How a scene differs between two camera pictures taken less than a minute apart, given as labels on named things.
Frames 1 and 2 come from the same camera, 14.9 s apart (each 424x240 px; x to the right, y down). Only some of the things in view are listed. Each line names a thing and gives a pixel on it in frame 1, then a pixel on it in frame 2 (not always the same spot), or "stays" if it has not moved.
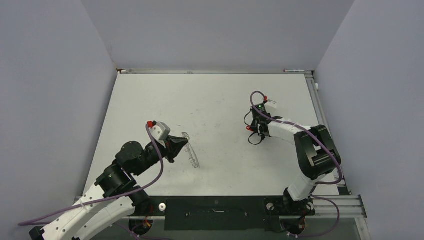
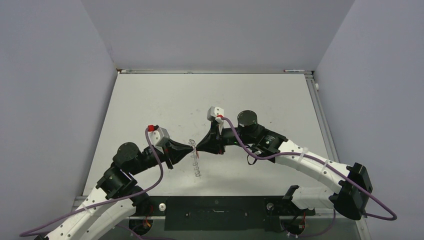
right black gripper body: (254, 126) -> (227, 137)
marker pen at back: (287, 70) stays
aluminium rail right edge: (313, 87) stays
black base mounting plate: (223, 213) stays
